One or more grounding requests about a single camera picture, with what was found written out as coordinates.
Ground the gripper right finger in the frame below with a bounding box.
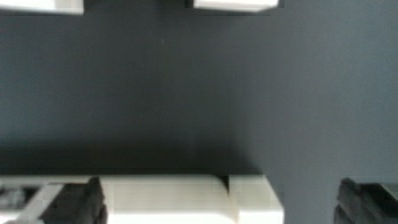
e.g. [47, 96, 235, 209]
[335, 178, 398, 224]

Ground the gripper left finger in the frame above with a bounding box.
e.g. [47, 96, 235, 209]
[0, 175, 111, 224]

